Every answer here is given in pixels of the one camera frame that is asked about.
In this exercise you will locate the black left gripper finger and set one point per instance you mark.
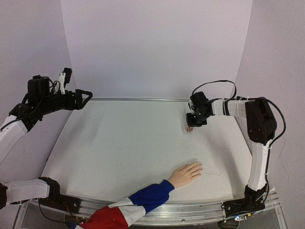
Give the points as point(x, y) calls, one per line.
point(83, 95)
point(81, 101)

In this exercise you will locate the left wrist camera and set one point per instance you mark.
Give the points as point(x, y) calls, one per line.
point(64, 79)

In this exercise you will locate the mannequin hand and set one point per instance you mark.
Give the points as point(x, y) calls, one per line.
point(186, 174)

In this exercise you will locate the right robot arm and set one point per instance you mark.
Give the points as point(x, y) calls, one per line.
point(261, 127)

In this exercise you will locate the red nail polish bottle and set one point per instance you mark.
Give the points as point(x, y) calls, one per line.
point(189, 129)

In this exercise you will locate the red white blue sleeve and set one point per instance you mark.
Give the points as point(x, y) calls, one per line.
point(122, 214)

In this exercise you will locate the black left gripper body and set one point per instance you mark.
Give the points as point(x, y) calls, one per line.
point(68, 104)

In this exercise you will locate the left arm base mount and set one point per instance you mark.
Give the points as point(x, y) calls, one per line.
point(57, 200)

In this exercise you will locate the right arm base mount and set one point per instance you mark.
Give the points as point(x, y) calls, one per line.
point(252, 202)

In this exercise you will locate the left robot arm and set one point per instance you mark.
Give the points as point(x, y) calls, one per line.
point(42, 98)

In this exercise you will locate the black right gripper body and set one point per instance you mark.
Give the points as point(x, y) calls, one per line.
point(193, 121)

